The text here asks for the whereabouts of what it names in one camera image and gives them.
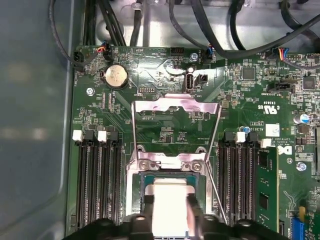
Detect silver CPU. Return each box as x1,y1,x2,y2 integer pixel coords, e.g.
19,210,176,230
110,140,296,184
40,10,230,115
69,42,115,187
140,171,202,238

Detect black PC case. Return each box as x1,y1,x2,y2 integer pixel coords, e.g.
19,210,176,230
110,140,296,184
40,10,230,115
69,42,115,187
0,0,320,240

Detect black cable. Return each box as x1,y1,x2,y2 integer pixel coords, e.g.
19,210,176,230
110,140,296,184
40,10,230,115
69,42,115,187
225,0,247,50
48,0,85,72
131,3,145,47
191,0,320,59
98,0,126,48
279,0,320,41

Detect wire locking lever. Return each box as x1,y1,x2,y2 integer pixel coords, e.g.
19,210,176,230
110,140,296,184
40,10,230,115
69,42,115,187
205,159,230,226

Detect green RAM stick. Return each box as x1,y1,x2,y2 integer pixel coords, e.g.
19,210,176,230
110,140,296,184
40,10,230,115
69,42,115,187
257,147,280,233

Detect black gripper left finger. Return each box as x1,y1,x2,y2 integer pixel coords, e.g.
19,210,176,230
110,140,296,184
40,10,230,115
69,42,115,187
65,194,155,240

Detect internal USB port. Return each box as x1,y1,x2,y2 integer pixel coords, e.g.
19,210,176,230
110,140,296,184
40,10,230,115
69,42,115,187
183,72,196,92

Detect coloured fan wires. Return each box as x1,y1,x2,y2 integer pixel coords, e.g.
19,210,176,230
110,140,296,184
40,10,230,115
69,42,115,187
277,47,289,62

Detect silver coin cell battery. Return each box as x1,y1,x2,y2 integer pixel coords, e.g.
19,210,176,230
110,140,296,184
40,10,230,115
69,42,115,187
103,63,130,90

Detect green motherboard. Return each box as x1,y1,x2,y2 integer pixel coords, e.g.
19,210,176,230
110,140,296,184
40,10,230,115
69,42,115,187
65,44,320,240

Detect blue board connector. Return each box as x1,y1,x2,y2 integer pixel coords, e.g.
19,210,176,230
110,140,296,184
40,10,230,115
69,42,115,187
291,216,310,240

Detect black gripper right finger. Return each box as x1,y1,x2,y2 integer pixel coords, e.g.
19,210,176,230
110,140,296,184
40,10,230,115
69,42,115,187
186,193,289,240

